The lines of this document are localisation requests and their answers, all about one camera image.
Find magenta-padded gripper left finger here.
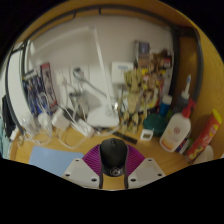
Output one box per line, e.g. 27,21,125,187
62,143,104,190

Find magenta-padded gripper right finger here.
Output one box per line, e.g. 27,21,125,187
123,144,167,190

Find black computer mouse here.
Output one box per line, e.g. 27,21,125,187
99,137,129,178

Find light blue mouse pad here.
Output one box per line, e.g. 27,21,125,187
28,145,85,178

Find small white cube clock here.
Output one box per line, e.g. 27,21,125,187
139,128,155,142

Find white power strip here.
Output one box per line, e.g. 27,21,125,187
73,118,96,138

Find white red-capped lotion bottle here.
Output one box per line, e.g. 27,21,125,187
158,98,197,153

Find round green tin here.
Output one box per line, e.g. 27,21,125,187
143,113,168,136

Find white charger block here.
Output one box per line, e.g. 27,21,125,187
51,107,71,131

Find white mug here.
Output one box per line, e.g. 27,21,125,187
193,144,214,165

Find clear plastic cup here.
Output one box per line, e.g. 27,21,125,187
22,113,43,138

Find yellow red snack can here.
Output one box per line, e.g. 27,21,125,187
185,108,223,163

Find blue white-capped bottle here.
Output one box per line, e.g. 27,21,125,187
159,94,173,116

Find metal cup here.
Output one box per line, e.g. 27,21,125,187
69,92,88,116

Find tan robot figure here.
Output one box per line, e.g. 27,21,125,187
119,68,149,134

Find teal bedding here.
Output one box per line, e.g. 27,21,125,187
0,129,11,158

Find black hanging bag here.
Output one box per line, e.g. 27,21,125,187
1,94,17,139

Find white-nozzle squeeze bottle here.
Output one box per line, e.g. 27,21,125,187
173,73,193,116

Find robot model kit box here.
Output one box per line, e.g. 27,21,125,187
22,62,59,116

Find colourful printed poster box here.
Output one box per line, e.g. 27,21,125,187
134,39,175,101

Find white wall socket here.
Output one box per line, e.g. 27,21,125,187
54,68,71,89
69,64,89,84

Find dark plug cable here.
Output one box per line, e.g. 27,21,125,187
72,67,108,98

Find white wall control box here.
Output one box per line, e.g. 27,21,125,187
110,61,134,84

